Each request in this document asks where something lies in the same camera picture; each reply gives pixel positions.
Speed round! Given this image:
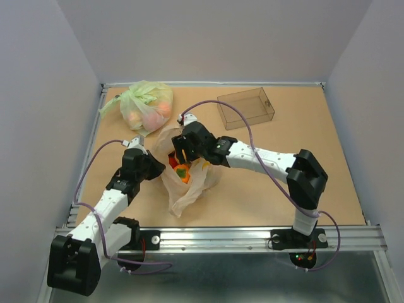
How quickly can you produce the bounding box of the orange persimmon with green calyx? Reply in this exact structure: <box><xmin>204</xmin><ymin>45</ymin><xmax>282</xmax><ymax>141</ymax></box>
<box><xmin>174</xmin><ymin>164</ymin><xmax>191</xmax><ymax>184</ymax></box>

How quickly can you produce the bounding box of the orange translucent plastic bag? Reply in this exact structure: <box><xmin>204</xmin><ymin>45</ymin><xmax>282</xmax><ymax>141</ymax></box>
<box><xmin>151</xmin><ymin>124</ymin><xmax>222</xmax><ymax>217</ymax></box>

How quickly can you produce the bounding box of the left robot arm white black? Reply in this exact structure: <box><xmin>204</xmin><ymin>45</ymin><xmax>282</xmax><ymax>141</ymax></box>
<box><xmin>47</xmin><ymin>148</ymin><xmax>165</xmax><ymax>296</ymax></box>

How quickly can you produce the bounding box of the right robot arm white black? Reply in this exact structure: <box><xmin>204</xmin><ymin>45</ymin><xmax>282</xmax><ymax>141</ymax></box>
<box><xmin>172</xmin><ymin>121</ymin><xmax>328</xmax><ymax>246</ymax></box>

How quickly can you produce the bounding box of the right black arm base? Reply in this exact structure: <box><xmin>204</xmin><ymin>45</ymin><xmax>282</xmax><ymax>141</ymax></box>
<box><xmin>266</xmin><ymin>228</ymin><xmax>328</xmax><ymax>271</ymax></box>

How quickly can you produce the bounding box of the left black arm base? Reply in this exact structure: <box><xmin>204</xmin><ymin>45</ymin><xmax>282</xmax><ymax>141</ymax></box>
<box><xmin>117</xmin><ymin>230</ymin><xmax>161</xmax><ymax>263</ymax></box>

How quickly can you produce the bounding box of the green plastic bag with fruit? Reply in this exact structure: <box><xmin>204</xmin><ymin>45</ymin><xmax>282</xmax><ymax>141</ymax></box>
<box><xmin>99</xmin><ymin>80</ymin><xmax>174</xmax><ymax>136</ymax></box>

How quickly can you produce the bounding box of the clear plastic box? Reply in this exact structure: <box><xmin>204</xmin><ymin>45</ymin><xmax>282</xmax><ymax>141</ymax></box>
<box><xmin>217</xmin><ymin>88</ymin><xmax>275</xmax><ymax>130</ymax></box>

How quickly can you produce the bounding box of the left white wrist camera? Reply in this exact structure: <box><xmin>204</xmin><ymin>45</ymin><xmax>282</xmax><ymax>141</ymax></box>
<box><xmin>121</xmin><ymin>135</ymin><xmax>147</xmax><ymax>154</ymax></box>

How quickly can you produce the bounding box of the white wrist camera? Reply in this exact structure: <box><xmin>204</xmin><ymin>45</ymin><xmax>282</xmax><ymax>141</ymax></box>
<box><xmin>177</xmin><ymin>113</ymin><xmax>198</xmax><ymax>127</ymax></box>
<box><xmin>121</xmin><ymin>135</ymin><xmax>147</xmax><ymax>154</ymax></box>

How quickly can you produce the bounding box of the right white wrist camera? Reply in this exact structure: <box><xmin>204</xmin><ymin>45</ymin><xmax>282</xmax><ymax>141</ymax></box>
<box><xmin>177</xmin><ymin>113</ymin><xmax>198</xmax><ymax>127</ymax></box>

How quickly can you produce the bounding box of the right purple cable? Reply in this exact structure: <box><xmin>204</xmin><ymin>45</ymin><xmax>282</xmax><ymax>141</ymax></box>
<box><xmin>182</xmin><ymin>100</ymin><xmax>341</xmax><ymax>272</ymax></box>

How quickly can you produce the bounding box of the purple cable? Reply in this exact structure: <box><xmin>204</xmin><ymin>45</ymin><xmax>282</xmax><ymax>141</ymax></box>
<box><xmin>72</xmin><ymin>140</ymin><xmax>174</xmax><ymax>276</ymax></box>
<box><xmin>182</xmin><ymin>100</ymin><xmax>341</xmax><ymax>272</ymax></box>

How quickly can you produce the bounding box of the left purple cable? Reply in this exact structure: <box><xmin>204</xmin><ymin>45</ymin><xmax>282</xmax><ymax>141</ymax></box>
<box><xmin>72</xmin><ymin>140</ymin><xmax>174</xmax><ymax>276</ymax></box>

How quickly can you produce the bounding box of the aluminium front rail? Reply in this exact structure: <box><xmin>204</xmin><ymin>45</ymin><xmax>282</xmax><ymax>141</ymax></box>
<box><xmin>148</xmin><ymin>225</ymin><xmax>388</xmax><ymax>254</ymax></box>

